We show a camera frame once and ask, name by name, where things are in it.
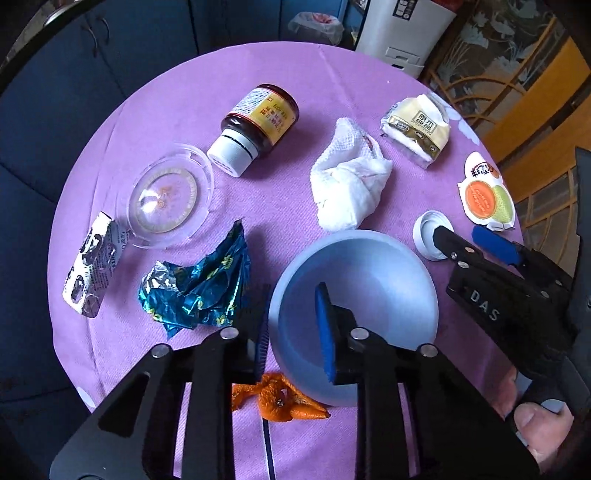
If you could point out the crumpled white tissue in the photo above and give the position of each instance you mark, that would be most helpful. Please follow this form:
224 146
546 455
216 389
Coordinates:
346 184

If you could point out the fruit print foil lid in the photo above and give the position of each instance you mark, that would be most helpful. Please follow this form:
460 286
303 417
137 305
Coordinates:
482 198

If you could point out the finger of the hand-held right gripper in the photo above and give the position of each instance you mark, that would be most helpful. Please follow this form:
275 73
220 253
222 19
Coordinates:
496 244
455 249

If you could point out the brown medicine bottle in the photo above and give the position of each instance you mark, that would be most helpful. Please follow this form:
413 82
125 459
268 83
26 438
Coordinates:
263 115

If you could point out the crumpled blue foil wrapper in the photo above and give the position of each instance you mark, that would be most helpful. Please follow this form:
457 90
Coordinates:
212 281

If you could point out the silver blister pack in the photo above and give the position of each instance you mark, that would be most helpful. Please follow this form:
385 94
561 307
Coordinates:
92 267

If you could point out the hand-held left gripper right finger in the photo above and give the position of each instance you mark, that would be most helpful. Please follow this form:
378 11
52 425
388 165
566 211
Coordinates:
325 332

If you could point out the orange peel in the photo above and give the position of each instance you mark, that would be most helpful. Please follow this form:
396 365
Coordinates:
272 401

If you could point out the cream snack wrapper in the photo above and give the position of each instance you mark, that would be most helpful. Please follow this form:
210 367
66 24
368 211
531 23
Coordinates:
415 124

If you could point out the wooden etched glass door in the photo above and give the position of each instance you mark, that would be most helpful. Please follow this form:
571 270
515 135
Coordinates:
545 115
489 46

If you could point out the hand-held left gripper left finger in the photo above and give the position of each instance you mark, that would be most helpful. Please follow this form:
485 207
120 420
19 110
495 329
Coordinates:
262 341

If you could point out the grey bin with white bag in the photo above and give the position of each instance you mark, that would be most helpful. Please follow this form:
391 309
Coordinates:
318 27

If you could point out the white storage cabinet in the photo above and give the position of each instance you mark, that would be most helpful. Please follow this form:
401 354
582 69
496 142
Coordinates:
406 27

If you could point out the person's right hand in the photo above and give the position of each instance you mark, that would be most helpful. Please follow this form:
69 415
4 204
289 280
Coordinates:
542 429

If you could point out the clear plastic lid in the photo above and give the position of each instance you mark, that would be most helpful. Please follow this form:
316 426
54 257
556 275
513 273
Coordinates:
161 198

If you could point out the white bottle cap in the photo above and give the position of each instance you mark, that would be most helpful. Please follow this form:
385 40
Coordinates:
422 235

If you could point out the light blue bowl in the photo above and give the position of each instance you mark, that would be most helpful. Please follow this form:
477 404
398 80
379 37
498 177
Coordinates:
369 277

